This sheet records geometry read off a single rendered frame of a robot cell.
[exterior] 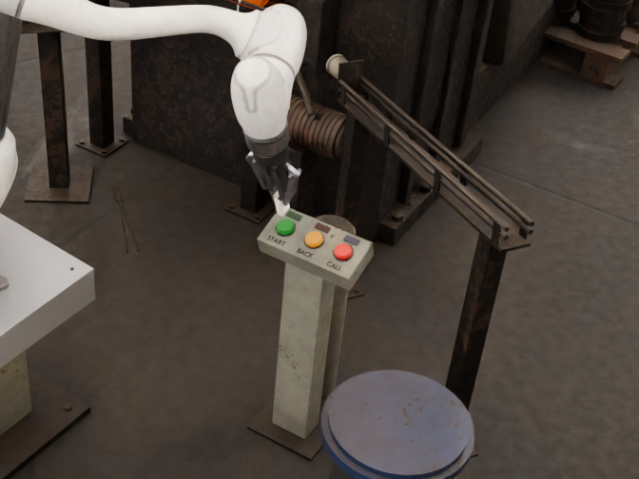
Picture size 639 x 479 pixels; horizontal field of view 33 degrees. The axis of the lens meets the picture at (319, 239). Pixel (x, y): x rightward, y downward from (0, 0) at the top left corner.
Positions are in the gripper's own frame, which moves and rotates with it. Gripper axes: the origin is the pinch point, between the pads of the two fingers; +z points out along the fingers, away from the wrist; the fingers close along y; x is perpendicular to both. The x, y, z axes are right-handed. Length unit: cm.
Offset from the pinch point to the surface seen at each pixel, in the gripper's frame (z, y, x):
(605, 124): 136, -23, -166
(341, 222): 23.9, -4.2, -15.0
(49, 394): 54, 49, 48
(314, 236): 8.6, -7.2, -0.1
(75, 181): 82, 108, -25
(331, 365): 60, -9, 4
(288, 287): 20.7, -3.8, 8.2
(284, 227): 8.6, -0.1, 0.9
